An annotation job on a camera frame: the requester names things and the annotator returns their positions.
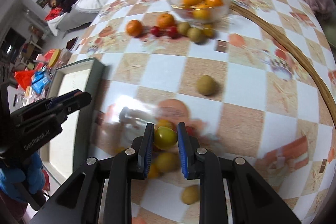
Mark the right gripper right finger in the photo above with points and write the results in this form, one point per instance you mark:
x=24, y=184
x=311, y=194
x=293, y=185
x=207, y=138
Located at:
x=187, y=146

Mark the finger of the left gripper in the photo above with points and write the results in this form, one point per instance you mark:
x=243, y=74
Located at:
x=67, y=96
x=74, y=104

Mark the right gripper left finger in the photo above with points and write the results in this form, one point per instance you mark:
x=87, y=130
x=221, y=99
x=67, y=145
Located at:
x=145, y=150

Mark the brown longan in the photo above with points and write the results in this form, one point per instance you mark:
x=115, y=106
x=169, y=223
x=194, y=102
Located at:
x=206, y=85
x=196, y=35
x=190, y=195
x=183, y=28
x=167, y=162

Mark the blue gloved hand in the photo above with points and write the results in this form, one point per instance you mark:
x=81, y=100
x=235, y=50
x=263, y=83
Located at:
x=12, y=176

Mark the blue snack packet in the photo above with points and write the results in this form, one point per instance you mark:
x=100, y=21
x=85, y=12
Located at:
x=41, y=81

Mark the yellow lid jar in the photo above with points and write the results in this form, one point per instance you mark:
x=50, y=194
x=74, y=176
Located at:
x=52, y=56

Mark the green box lid tray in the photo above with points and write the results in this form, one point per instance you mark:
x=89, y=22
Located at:
x=67, y=151

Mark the left mandarin orange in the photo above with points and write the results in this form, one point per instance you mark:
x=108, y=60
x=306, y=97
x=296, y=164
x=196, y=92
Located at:
x=134, y=28

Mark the mandarin orange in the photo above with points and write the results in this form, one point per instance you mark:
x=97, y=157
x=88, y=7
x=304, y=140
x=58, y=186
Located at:
x=134, y=28
x=165, y=20

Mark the red cherry tomato left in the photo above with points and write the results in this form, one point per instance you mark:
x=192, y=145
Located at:
x=156, y=31

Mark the red hawthorn fruit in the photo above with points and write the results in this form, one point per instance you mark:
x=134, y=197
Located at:
x=172, y=32

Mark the right mandarin orange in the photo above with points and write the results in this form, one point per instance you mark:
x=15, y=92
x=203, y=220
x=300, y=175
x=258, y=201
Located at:
x=165, y=20

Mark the brown longan front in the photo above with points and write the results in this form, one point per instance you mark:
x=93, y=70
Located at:
x=196, y=35

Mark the yellow-brown cherry tomato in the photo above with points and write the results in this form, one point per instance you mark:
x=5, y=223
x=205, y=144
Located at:
x=208, y=30

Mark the orange in bowl front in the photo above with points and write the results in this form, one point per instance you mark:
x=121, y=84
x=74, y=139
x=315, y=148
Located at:
x=201, y=12

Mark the orange in bowl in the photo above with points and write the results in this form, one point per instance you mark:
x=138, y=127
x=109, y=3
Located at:
x=201, y=12
x=190, y=3
x=214, y=3

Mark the orange in bowl left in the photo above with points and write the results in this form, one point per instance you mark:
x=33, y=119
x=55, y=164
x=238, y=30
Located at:
x=190, y=3

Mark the long wooden stick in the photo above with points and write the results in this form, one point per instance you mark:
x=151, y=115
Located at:
x=295, y=52

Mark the orange in bowl right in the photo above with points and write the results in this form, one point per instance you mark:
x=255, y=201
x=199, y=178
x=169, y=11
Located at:
x=214, y=3

